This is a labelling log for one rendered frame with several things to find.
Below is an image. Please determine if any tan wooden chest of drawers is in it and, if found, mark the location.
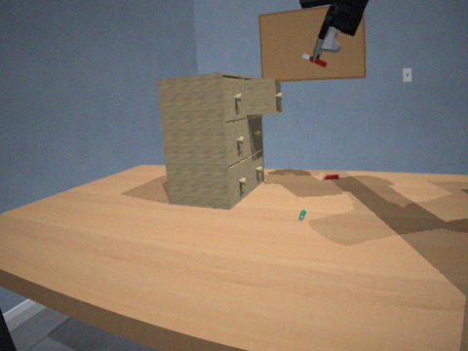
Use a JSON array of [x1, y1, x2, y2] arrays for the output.
[[158, 72, 264, 210]]

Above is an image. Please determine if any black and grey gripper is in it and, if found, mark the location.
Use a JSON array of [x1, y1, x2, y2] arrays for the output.
[[313, 0, 370, 62]]

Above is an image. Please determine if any white and red eraser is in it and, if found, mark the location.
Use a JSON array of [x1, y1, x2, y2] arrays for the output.
[[302, 54, 327, 67]]

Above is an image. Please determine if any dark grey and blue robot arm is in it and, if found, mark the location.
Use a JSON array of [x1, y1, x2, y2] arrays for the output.
[[299, 0, 333, 9]]

